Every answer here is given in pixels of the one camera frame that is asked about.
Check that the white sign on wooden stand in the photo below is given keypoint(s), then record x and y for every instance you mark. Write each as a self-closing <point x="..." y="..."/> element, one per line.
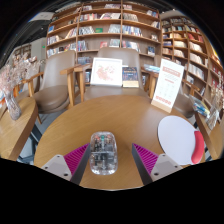
<point x="168" y="83"/>

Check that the white framed red print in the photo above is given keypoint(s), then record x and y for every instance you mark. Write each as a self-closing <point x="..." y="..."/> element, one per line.
<point x="106" y="71"/>

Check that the beige chair with wooden arms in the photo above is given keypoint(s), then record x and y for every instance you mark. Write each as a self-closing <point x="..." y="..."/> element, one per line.
<point x="116" y="53"/>
<point x="55" y="86"/>
<point x="185" y="103"/>

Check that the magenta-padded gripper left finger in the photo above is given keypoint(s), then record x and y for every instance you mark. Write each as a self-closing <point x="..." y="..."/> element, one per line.
<point x="75" y="160"/>

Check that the transparent computer mouse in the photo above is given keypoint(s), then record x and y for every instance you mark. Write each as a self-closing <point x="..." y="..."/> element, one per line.
<point x="103" y="153"/>

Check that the curved wooden bookshelf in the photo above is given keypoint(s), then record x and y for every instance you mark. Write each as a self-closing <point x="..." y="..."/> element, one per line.
<point x="190" y="46"/>

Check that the glass vase with pink flowers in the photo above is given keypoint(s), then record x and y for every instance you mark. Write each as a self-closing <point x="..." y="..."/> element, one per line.
<point x="13" y="108"/>

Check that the distant wooden bookshelf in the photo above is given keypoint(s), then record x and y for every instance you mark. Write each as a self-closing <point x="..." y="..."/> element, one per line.
<point x="21" y="51"/>

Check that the stack of pale books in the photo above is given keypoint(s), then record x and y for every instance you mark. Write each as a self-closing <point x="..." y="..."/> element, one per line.
<point x="151" y="68"/>

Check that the round wooden side table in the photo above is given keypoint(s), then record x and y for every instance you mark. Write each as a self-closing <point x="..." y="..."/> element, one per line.
<point x="16" y="130"/>
<point x="213" y="140"/>

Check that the white mouse pad red rest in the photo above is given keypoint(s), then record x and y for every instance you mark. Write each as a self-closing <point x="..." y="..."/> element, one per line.
<point x="176" y="138"/>

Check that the wide wooden bookshelf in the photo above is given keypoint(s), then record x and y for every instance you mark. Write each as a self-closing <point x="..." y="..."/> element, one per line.
<point x="103" y="30"/>

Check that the blue and yellow book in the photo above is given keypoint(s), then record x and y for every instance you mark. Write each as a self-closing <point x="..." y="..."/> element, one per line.
<point x="201" y="106"/>

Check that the dark book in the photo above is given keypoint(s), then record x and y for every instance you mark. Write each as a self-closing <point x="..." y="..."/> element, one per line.
<point x="130" y="76"/>

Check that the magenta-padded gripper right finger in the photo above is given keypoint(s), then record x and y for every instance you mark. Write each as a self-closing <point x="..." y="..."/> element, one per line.
<point x="148" y="160"/>

